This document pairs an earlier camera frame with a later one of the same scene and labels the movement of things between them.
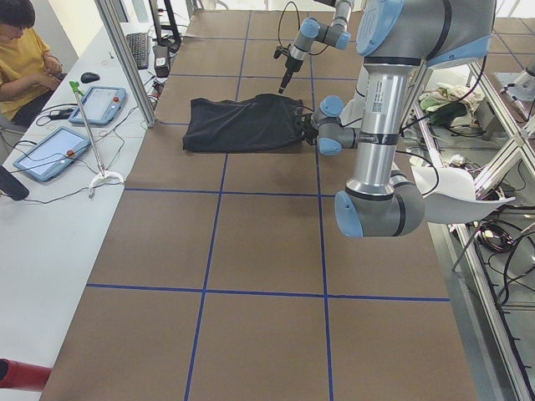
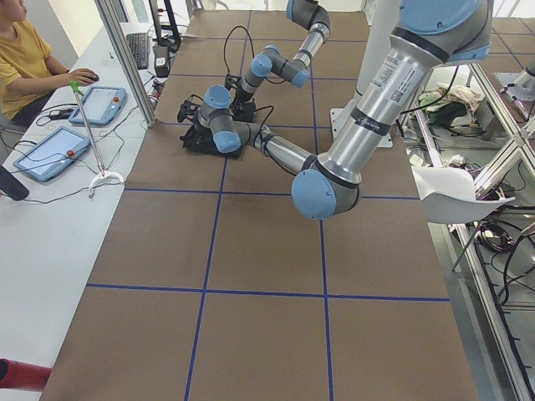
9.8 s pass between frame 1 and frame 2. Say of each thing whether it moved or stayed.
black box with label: stayed
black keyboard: stayed
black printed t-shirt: moved
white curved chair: stayed
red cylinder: stayed
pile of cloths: stayed
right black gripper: moved
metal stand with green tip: stayed
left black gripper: moved
